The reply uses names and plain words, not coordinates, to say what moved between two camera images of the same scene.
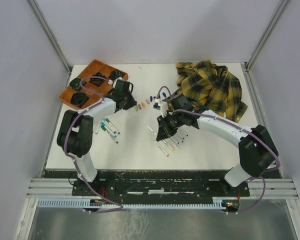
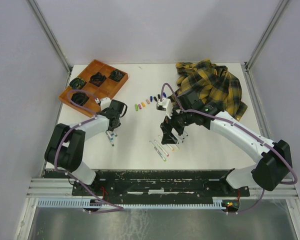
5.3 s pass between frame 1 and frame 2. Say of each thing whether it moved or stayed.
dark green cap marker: moved
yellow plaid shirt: stayed
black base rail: stayed
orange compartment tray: stayed
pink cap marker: stayed
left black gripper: moved
